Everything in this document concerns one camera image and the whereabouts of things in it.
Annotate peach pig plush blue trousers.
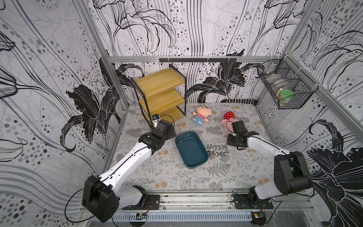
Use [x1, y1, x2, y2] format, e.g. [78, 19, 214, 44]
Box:
[192, 107, 212, 125]

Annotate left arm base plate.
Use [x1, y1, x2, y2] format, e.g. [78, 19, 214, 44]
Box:
[123, 194, 160, 211]

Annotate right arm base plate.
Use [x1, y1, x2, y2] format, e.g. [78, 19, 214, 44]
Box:
[231, 194, 274, 211]

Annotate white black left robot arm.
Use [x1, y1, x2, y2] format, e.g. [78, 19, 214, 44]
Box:
[82, 119, 176, 223]

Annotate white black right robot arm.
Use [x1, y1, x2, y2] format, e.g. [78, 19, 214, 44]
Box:
[227, 121, 313, 202]

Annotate black wire wall basket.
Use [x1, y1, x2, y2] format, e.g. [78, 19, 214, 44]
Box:
[257, 59, 319, 109]

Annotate floral table mat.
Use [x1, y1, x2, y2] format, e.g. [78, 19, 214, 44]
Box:
[123, 103, 274, 191]

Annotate pink pig plush red dress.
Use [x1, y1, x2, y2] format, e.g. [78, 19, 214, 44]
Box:
[221, 111, 239, 132]

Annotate wooden three-tier shelf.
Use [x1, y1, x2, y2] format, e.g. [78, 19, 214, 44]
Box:
[131, 64, 187, 128]

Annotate green round lid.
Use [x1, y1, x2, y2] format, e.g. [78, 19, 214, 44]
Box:
[280, 89, 295, 99]

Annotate teal plastic storage tray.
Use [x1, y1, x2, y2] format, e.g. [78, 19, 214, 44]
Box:
[175, 131, 209, 169]

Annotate white slotted cable duct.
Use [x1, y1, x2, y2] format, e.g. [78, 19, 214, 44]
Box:
[113, 211, 252, 222]

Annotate aluminium front rail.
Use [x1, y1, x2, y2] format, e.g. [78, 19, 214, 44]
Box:
[119, 191, 315, 212]

